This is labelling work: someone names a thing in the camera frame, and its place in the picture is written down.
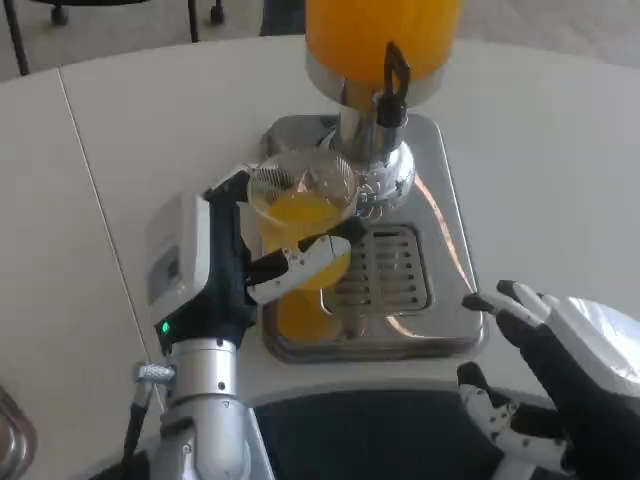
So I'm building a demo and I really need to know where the orange juice drink dispenser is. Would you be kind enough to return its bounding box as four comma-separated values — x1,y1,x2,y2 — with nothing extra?
303,0,462,211

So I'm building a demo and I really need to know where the steel drip grid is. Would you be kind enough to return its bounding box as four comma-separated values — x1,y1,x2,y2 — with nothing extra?
319,224,434,314

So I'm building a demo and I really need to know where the steel drip tray base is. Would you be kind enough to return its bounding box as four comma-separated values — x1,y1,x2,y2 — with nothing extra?
259,114,490,364

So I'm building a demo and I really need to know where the black dispenser tap lever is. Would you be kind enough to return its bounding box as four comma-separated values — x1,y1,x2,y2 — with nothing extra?
374,41,412,129

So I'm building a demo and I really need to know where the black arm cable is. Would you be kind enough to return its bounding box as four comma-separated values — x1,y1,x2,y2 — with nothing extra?
122,363,177,471

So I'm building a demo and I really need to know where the dark robot torso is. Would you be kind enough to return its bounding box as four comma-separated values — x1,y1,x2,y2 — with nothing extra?
254,389,501,480

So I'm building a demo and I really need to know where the clear ribbed glass cup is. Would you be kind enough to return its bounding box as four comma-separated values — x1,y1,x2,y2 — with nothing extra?
246,152,359,292

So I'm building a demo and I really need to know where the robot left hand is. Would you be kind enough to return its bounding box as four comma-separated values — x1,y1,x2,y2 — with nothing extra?
144,164,369,356

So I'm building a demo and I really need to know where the person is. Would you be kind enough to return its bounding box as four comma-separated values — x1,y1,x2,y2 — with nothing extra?
258,0,307,37

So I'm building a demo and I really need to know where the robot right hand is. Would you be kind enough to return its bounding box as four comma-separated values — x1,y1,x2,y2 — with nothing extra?
457,279,640,480

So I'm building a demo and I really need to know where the steel tray with rim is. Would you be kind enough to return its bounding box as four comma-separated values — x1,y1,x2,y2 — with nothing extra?
0,383,39,480

